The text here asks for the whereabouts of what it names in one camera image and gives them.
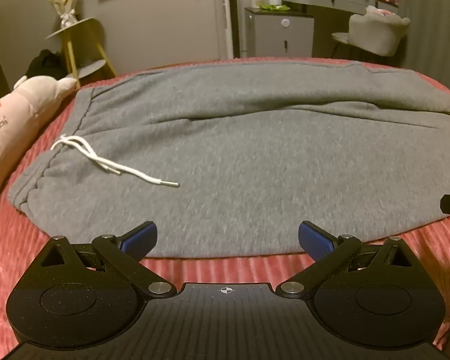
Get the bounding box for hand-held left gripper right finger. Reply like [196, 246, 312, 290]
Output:
[275, 221, 415, 301]

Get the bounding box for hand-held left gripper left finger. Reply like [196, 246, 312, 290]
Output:
[37, 221, 178, 301]

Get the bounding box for grey pants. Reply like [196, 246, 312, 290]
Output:
[7, 60, 450, 259]

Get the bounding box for pink ribbed blanket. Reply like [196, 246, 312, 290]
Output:
[0, 57, 450, 360]

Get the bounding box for pink plush toy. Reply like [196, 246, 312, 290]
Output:
[0, 76, 79, 226]

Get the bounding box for grey curtain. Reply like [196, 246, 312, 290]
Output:
[375, 0, 450, 100]

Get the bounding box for white upholstered chair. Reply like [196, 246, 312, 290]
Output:
[332, 5, 411, 58]

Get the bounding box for black bag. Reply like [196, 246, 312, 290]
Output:
[25, 49, 74, 79]

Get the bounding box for yellow side table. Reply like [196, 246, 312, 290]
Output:
[45, 17, 118, 84]

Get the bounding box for grey cabinet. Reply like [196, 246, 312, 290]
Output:
[244, 7, 316, 59]

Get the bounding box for wrapped flower bouquet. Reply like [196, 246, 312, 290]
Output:
[43, 0, 79, 29]

